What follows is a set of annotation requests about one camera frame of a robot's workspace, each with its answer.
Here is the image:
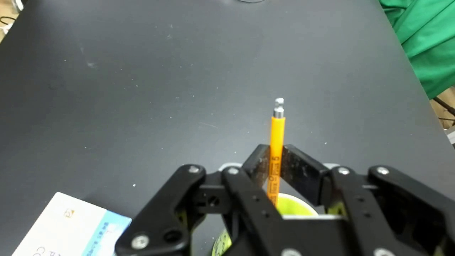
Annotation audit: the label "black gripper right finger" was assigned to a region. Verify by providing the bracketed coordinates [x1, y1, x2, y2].
[280, 143, 455, 256]

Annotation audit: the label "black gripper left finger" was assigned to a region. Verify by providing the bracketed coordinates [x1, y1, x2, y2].
[114, 142, 281, 256]

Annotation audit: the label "orange pencil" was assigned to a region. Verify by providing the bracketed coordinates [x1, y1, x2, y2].
[266, 96, 288, 206]

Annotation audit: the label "green ceramic mug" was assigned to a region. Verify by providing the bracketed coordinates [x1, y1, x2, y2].
[210, 190, 348, 256]

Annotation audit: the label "green cloth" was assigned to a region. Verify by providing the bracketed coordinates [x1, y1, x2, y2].
[377, 0, 455, 101]

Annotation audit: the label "white and blue box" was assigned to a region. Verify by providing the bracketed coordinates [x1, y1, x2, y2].
[11, 190, 133, 256]

